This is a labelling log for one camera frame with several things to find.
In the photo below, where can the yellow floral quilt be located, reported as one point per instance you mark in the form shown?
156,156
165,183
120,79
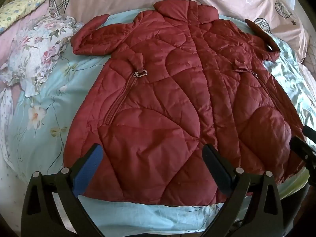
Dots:
22,7

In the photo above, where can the red quilted coat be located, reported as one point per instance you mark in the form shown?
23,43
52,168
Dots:
172,91

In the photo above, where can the white floral ruffled pillow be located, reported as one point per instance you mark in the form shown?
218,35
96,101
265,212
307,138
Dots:
42,47

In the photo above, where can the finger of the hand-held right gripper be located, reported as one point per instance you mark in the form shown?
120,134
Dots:
310,131
302,150

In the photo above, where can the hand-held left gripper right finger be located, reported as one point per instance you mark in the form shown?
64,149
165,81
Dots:
218,170

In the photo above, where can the light blue floral bedsheet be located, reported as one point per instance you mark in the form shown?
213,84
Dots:
49,98

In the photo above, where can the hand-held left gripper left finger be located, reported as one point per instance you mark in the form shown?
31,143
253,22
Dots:
88,169

